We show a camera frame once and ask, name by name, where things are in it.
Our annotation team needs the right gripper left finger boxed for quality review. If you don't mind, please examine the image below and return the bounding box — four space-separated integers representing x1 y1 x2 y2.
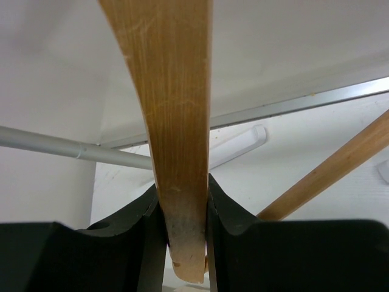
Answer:
1 187 167 291

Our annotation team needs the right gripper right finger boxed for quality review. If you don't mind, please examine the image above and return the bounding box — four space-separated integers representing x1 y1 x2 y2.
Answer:
207 177 388 291

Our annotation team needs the white metal clothes rack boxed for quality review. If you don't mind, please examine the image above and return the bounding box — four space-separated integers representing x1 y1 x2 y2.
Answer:
0 123 389 180

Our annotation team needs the right aluminium table rail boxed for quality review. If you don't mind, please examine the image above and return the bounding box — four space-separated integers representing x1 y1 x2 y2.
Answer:
100 75 389 149

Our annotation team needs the wooden clothes hanger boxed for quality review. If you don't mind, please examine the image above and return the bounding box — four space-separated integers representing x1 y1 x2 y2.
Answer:
98 1 388 285

